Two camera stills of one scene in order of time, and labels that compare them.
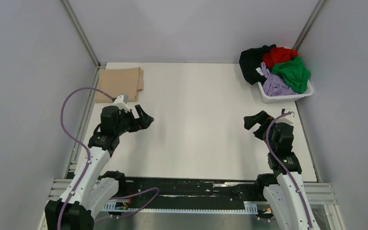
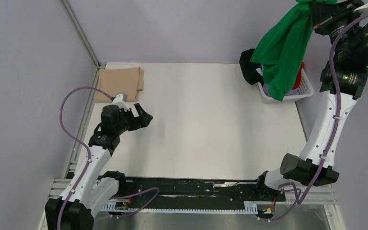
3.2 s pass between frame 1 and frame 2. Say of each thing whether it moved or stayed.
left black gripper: stayed
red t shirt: moved
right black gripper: moved
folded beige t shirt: stayed
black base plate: stayed
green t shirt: moved
